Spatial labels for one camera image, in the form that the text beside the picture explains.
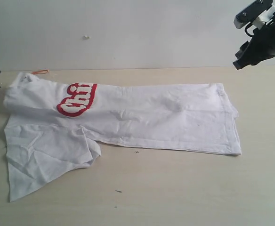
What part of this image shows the white t-shirt red Chinese patch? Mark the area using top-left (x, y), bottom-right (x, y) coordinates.
top-left (3, 73), bottom-right (242, 202)

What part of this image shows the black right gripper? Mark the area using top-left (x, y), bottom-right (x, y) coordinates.
top-left (233, 19), bottom-right (275, 70)

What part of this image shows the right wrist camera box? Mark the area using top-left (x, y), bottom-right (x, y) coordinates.
top-left (234, 0), bottom-right (275, 29)

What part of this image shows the orange neck label tag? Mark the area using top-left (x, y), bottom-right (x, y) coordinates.
top-left (32, 69), bottom-right (49, 74)

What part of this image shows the black right camera cable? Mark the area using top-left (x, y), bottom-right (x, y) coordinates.
top-left (244, 22), bottom-right (258, 37)

